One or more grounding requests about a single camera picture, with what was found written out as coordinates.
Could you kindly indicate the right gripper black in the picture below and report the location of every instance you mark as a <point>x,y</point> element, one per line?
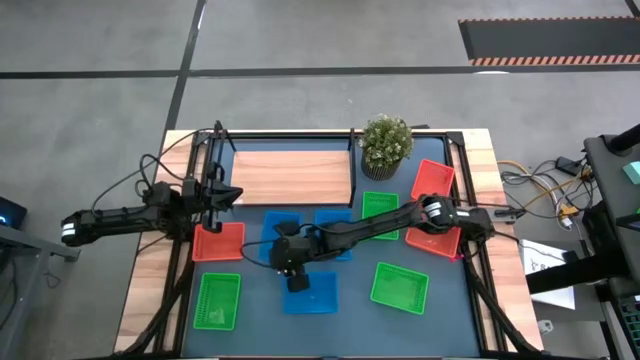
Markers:
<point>292,255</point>

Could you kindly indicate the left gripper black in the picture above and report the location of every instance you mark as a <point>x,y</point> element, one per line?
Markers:
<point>210,197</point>

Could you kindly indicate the blue plastic mesh basket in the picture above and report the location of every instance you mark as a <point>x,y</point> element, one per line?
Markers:
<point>320,297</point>
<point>267,225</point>
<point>332,216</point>

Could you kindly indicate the red-orange plastic mesh basket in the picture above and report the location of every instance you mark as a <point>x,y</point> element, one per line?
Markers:
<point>432,177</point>
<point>435,244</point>
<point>220,246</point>

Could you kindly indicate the green plastic mesh basket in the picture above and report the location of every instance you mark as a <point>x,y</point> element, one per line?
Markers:
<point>400,289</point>
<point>380,200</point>
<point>217,300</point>

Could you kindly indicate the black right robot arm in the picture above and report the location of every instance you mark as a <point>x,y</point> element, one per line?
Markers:
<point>370,223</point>

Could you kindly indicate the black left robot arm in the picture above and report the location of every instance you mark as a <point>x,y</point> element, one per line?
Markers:
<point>115,220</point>

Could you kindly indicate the blue-grey table mat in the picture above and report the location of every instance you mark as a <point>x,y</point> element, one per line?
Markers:
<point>350,335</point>

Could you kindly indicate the potted plant with white flowers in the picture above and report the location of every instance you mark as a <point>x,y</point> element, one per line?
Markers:
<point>385,142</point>

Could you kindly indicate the small red clip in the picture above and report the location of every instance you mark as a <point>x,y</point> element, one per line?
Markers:
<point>456,258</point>

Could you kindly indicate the grey metal desk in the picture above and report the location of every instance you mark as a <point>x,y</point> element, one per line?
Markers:
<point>30,242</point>

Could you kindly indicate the dark device with blue light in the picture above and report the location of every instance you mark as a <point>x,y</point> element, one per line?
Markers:
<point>12,212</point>

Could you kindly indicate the small white device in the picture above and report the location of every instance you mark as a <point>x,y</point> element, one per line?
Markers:
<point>546,327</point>

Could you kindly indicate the white paper sheet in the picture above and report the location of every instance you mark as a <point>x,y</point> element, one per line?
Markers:
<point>555,297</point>

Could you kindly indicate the black stand bar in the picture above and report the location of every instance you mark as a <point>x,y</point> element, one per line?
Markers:
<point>575,272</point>

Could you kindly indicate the black power adapter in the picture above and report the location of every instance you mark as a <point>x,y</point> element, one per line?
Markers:
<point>568,165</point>

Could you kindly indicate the dark grey side table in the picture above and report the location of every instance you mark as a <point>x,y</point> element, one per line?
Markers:
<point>615,190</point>

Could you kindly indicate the black floor mat striped edge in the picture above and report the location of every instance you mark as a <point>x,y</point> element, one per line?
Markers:
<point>550,40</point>

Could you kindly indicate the teal block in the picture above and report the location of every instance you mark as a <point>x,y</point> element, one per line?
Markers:
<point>634,172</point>

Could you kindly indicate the black pole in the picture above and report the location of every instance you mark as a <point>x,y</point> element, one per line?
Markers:
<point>627,140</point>

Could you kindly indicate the wooden shelf with black frame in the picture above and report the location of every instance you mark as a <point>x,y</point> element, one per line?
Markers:
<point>290,177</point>

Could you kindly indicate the black metal rig frame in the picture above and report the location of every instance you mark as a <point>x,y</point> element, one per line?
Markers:
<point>456,138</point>

